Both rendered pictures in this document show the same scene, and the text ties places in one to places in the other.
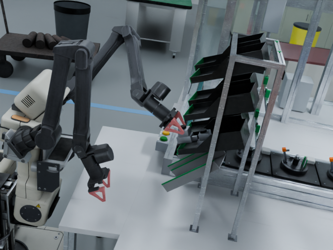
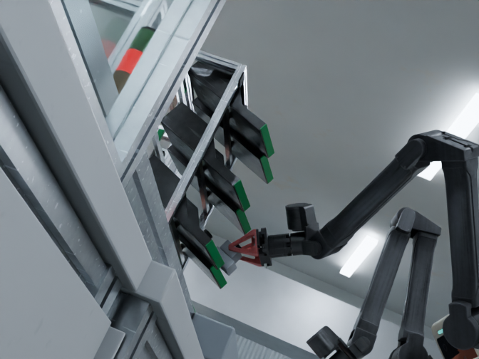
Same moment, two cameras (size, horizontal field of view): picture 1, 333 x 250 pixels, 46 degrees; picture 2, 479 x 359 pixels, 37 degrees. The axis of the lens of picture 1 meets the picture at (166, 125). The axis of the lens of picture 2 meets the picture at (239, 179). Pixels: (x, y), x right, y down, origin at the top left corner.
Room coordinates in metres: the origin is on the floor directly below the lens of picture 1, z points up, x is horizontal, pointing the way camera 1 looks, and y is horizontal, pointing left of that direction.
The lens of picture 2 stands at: (3.19, 0.04, 0.71)
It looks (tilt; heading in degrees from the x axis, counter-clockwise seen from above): 23 degrees up; 186
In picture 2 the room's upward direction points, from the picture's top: 25 degrees clockwise
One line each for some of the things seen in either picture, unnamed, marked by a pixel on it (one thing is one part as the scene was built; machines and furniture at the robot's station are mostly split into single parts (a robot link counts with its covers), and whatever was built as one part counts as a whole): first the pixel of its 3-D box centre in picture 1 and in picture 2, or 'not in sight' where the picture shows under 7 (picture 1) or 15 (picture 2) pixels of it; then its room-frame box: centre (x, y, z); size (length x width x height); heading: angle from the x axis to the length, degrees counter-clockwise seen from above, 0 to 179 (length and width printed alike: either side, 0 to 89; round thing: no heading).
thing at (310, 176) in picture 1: (296, 160); not in sight; (1.81, -0.71, 1.01); 0.24 x 0.24 x 0.13; 84
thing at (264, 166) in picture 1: (249, 150); not in sight; (1.83, -0.46, 1.01); 0.24 x 0.24 x 0.13; 84
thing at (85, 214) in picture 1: (151, 178); not in sight; (1.68, 0.03, 0.84); 0.90 x 0.70 x 0.03; 1
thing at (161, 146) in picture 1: (165, 138); (211, 352); (1.97, 0.00, 0.93); 0.21 x 0.07 x 0.06; 174
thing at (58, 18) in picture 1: (71, 27); not in sight; (6.02, 1.69, 0.34); 0.55 x 0.54 x 0.68; 90
